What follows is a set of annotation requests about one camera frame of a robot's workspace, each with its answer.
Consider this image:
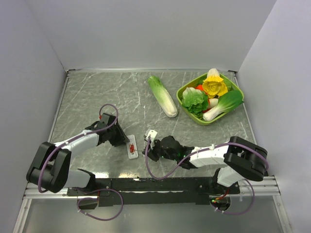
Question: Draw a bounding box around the black base bar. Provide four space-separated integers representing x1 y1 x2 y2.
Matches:
67 177 240 207

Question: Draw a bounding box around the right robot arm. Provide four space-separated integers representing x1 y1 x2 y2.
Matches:
142 135 269 193

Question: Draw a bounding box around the green plastic basket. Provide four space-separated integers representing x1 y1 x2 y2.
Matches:
176 69 244 126

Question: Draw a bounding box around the napa cabbage toy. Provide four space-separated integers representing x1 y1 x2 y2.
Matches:
147 76 178 118

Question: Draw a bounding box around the orange carrot toy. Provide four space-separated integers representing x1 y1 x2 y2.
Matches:
196 84 204 91

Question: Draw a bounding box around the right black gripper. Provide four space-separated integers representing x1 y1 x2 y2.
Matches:
142 138 178 162

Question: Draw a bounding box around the red battery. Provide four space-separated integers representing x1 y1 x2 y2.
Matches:
129 144 135 154

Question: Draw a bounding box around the green lettuce toy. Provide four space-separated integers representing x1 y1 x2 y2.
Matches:
182 87 209 119

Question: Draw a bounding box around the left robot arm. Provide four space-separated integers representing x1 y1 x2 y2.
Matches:
26 113 130 195

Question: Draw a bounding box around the yellow cabbage toy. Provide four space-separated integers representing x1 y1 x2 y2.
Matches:
202 68 228 99

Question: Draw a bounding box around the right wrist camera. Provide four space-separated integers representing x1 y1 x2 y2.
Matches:
144 129 157 149

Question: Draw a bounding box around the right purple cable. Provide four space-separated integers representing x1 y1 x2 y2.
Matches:
144 135 270 181

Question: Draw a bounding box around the bok choy toy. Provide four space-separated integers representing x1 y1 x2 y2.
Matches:
203 90 243 121

